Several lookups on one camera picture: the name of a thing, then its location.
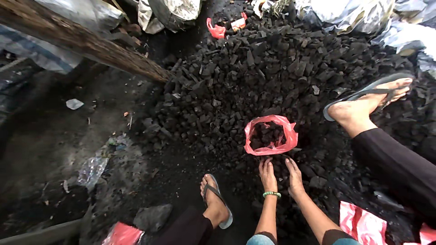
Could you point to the red plastic packet, clear edge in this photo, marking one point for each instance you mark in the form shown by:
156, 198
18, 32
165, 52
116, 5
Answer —
123, 234

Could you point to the charcoal filling in bag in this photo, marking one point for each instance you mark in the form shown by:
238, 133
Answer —
267, 136

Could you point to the white-grey stuffed sack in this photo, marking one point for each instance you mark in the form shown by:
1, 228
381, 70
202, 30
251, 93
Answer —
92, 13

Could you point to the person's left hand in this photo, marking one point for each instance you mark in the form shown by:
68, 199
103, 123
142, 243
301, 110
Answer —
268, 179

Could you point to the rough brown wooden post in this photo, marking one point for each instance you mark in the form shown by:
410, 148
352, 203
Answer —
92, 42

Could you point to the person's left forearm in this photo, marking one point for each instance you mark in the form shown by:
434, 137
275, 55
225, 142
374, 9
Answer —
267, 216

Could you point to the crumpled small red plastic bag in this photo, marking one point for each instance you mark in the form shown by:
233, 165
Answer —
217, 31

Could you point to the pink-red plastic piece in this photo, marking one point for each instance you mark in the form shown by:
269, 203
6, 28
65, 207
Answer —
427, 234

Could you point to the person's left fingers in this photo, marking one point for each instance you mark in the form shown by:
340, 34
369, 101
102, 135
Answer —
265, 166

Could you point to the dark grey stone slab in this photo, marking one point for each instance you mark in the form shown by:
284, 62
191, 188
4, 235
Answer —
153, 217

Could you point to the small whitish plastic scrap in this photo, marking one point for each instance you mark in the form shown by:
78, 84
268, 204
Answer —
74, 104

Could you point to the orange and white wrapper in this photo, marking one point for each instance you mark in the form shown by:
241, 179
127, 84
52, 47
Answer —
238, 24

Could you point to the cream crumpled sack piece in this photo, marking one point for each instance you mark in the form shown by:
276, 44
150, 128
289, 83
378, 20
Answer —
148, 20

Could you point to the person's right forearm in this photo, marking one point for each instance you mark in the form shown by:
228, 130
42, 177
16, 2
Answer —
314, 212

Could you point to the grey wooden beam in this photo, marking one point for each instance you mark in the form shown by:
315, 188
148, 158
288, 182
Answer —
44, 233

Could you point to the round grey-white sack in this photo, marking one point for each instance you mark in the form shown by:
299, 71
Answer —
177, 12

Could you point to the person's legs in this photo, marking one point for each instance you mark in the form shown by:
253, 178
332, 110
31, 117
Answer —
385, 149

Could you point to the large white plastic sacks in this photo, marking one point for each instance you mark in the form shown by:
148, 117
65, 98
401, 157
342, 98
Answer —
351, 15

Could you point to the white sack with blue stripe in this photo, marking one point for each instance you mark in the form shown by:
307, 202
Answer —
37, 51

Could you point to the large pile of charcoal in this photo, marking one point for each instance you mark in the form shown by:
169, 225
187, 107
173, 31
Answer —
238, 81

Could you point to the person's right hand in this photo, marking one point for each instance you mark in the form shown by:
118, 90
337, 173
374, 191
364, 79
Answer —
295, 182

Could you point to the person's right fingers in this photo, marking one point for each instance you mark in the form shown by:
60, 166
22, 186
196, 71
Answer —
292, 166

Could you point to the white woven sack, bulky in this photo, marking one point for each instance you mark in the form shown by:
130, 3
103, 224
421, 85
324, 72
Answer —
410, 34

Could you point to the crumpled clear plastic sheet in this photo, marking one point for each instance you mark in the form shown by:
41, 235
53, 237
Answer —
92, 170

